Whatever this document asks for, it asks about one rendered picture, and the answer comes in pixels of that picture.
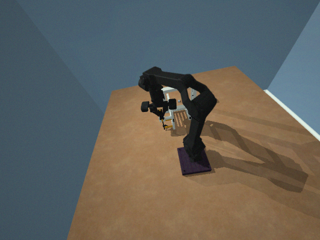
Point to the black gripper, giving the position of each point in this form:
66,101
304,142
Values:
158,103

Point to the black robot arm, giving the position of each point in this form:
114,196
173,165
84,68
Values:
198,108

